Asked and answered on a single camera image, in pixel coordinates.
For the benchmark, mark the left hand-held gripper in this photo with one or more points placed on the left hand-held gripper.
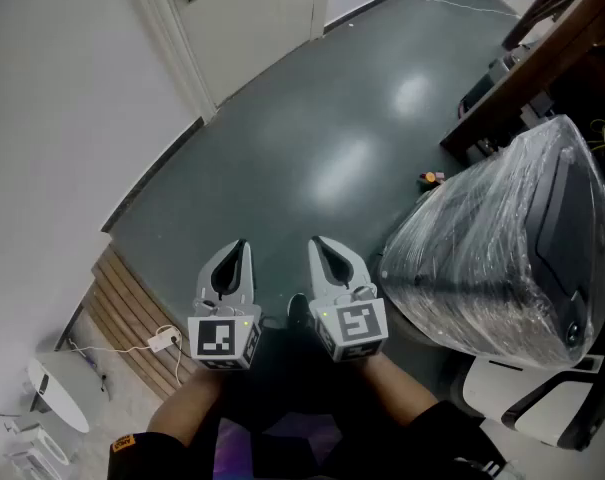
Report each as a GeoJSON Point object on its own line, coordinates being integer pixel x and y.
{"type": "Point", "coordinates": [217, 340]}

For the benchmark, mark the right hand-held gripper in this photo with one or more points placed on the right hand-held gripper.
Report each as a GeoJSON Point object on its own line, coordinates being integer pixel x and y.
{"type": "Point", "coordinates": [354, 325]}

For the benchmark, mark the person's left forearm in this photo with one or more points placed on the person's left forearm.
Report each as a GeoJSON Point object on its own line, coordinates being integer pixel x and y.
{"type": "Point", "coordinates": [187, 408]}

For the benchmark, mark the person's right forearm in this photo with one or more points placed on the person's right forearm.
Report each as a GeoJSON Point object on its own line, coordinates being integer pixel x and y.
{"type": "Point", "coordinates": [397, 393]}

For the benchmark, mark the white door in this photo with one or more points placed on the white door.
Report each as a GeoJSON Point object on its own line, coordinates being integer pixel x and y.
{"type": "Point", "coordinates": [252, 23]}

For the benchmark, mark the person's black shoe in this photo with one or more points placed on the person's black shoe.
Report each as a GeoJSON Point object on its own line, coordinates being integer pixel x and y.
{"type": "Point", "coordinates": [299, 310]}

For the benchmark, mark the white power strip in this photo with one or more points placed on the white power strip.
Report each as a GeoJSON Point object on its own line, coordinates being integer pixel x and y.
{"type": "Point", "coordinates": [164, 339]}

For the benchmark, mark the wooden slatted panel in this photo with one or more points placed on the wooden slatted panel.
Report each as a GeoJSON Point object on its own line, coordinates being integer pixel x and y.
{"type": "Point", "coordinates": [127, 318]}

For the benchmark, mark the small colourful bottles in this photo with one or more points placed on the small colourful bottles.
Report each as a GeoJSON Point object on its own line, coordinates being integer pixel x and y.
{"type": "Point", "coordinates": [431, 177]}

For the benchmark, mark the plastic-wrapped black appliance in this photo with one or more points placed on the plastic-wrapped black appliance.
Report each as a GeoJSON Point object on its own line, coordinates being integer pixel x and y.
{"type": "Point", "coordinates": [487, 258]}

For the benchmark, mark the person's black clothing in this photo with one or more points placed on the person's black clothing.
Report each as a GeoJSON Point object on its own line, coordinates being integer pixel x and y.
{"type": "Point", "coordinates": [302, 418]}

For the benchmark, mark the white round appliance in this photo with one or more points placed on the white round appliance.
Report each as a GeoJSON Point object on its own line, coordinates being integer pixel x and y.
{"type": "Point", "coordinates": [57, 393]}

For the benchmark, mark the dark wooden table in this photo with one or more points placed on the dark wooden table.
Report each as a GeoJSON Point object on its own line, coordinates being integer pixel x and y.
{"type": "Point", "coordinates": [547, 53]}

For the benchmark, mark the white door frame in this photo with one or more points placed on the white door frame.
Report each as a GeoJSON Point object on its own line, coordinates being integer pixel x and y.
{"type": "Point", "coordinates": [172, 43]}

